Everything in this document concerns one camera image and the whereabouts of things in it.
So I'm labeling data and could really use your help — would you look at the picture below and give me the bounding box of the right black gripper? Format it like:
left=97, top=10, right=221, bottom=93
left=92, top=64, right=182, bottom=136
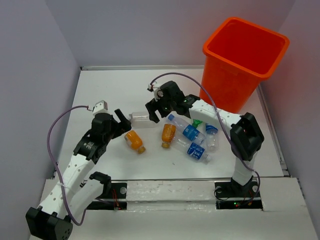
left=146, top=92, right=176, bottom=122

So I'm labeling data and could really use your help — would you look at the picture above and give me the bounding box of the clear plastic bottle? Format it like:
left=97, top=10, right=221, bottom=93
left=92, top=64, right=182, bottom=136
left=128, top=111, right=156, bottom=129

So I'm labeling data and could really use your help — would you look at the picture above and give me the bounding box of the orange juice bottle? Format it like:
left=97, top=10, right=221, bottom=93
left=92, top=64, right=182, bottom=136
left=161, top=123, right=176, bottom=149
left=124, top=130, right=146, bottom=154

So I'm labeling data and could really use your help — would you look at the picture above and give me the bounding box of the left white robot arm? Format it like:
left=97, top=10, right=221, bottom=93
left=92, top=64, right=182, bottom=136
left=25, top=109, right=132, bottom=240

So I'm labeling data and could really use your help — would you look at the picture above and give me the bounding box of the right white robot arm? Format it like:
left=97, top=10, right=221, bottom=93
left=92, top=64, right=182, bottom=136
left=145, top=81, right=265, bottom=196

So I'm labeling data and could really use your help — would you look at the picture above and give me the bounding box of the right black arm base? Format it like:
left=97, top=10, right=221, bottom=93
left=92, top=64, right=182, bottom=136
left=213, top=181, right=263, bottom=210

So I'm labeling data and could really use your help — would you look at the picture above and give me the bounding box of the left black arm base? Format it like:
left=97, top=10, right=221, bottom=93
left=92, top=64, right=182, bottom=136
left=87, top=182, right=128, bottom=211

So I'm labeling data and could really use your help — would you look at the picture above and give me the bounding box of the orange plastic bin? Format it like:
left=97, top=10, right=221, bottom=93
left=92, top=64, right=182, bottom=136
left=199, top=17, right=290, bottom=113

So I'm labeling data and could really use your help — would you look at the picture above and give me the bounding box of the upper blue label water bottle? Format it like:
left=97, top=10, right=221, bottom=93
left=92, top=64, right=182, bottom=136
left=167, top=114, right=206, bottom=146

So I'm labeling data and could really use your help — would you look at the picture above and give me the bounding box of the blue label water bottle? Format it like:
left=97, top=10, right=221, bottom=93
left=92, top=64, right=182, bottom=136
left=172, top=137, right=212, bottom=164
left=167, top=114, right=206, bottom=146
left=205, top=123, right=219, bottom=152

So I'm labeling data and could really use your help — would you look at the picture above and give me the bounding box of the green plastic bottle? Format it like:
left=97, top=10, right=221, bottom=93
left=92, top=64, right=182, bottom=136
left=192, top=119, right=203, bottom=129

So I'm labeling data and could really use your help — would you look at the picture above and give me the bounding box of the lower blue label water bottle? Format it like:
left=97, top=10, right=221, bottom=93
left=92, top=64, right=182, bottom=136
left=172, top=137, right=212, bottom=164

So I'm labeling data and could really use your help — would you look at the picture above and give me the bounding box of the right blue label water bottle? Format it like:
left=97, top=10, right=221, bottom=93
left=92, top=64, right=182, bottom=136
left=205, top=123, right=219, bottom=152

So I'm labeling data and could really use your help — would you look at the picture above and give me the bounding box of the white foam block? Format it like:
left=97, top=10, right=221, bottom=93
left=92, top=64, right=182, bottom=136
left=126, top=180, right=215, bottom=202

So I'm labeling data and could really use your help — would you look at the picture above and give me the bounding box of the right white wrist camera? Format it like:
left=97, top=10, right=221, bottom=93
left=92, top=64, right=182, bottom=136
left=147, top=81, right=164, bottom=102

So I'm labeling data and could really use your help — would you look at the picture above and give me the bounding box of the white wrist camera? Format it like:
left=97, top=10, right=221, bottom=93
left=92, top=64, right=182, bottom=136
left=92, top=100, right=108, bottom=116
left=147, top=81, right=164, bottom=102

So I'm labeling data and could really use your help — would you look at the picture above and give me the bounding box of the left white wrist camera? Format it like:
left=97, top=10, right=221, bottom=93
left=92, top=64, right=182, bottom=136
left=92, top=100, right=108, bottom=116

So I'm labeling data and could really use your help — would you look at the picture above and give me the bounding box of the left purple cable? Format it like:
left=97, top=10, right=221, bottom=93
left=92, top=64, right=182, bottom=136
left=46, top=105, right=88, bottom=226

